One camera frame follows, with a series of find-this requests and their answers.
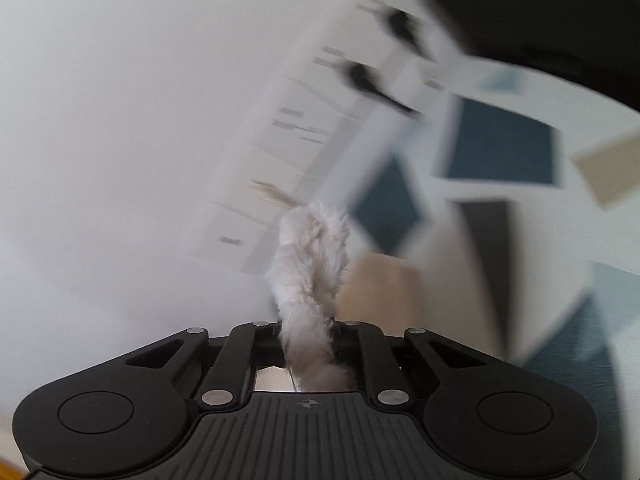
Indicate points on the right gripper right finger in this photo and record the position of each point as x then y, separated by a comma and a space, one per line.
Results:
367, 350

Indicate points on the black plug left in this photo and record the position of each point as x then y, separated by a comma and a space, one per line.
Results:
362, 78

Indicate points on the black plug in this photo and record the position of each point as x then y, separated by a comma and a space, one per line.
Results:
404, 27
362, 78

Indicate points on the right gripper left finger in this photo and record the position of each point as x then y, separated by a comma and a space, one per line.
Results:
230, 380

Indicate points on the black bedside cabinet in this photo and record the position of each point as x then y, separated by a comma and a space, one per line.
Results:
594, 43

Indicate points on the black plug right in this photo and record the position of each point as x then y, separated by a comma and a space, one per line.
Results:
404, 27

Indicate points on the white wall socket panel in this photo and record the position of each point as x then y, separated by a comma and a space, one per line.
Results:
312, 137

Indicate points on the cream knit cardigan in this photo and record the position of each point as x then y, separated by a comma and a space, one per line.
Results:
314, 284

